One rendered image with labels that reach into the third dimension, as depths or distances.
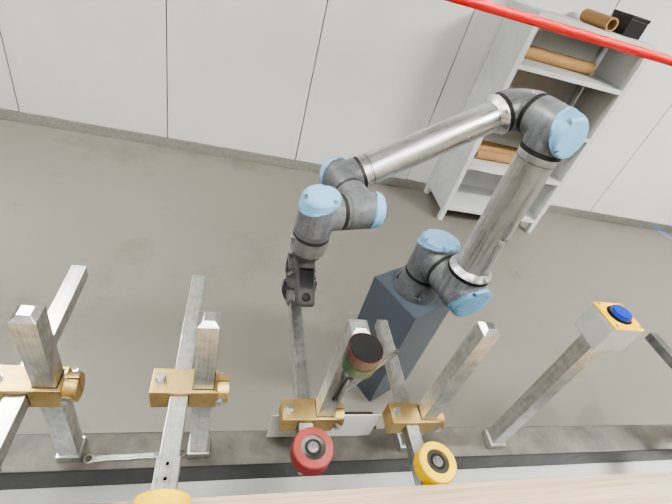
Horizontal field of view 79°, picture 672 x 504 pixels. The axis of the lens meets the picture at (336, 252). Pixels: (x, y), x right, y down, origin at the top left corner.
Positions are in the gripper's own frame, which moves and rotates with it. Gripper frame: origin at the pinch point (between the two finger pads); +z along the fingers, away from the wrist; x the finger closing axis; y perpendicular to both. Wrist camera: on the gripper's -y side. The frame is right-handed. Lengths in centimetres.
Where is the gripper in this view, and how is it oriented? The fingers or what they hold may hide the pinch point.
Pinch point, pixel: (293, 307)
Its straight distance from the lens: 114.9
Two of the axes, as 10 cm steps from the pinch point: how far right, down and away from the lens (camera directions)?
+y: -1.2, -6.6, 7.4
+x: -9.6, -1.0, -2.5
